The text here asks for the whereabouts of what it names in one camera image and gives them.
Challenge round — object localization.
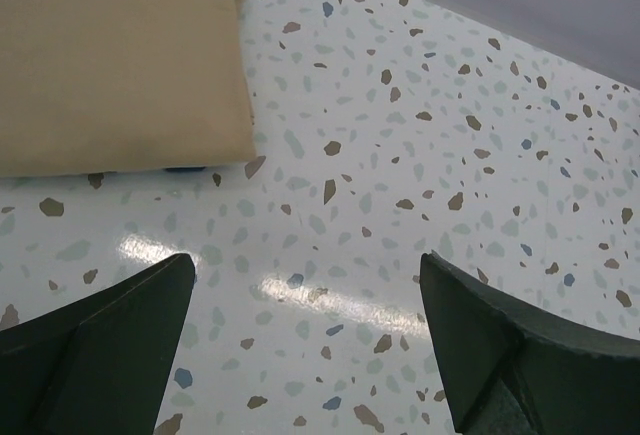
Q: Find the folded tan t-shirt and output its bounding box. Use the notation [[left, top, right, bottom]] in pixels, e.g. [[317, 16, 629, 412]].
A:
[[1, 0, 256, 177]]

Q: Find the folded blue t-shirt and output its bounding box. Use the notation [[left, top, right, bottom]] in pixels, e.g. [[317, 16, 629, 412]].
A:
[[102, 165, 207, 175]]

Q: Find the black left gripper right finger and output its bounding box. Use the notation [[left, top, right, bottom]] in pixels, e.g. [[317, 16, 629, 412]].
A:
[[420, 253, 639, 434]]

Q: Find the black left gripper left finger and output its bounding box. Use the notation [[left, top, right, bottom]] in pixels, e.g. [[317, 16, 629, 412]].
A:
[[1, 253, 195, 434]]

